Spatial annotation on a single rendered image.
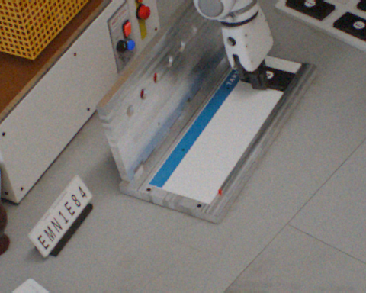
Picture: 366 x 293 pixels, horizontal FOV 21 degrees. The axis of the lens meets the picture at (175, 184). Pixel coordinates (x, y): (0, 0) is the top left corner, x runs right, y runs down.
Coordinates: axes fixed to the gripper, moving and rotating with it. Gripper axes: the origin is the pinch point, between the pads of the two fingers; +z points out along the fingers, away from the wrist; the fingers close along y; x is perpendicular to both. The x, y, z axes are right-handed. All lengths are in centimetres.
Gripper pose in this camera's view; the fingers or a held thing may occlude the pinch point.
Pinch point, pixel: (258, 78)
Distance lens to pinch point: 197.1
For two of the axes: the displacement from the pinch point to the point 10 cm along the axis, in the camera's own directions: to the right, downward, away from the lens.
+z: 3.0, 7.3, 6.1
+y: 4.7, -6.7, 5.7
